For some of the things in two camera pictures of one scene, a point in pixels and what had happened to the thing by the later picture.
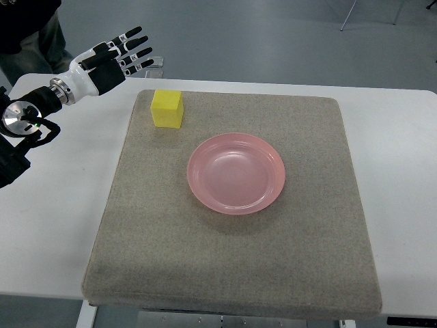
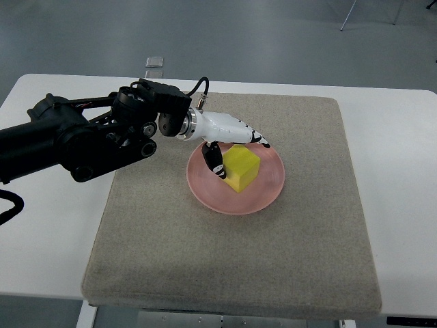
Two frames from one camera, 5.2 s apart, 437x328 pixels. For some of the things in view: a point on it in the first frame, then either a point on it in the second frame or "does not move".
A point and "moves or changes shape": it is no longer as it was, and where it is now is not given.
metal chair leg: [341, 29] does not move
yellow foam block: [167, 108] moves or changes shape
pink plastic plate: [236, 173] does not move
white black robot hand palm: [96, 80] -> [216, 128]
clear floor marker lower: [154, 74] does not move
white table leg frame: [87, 316] does not move
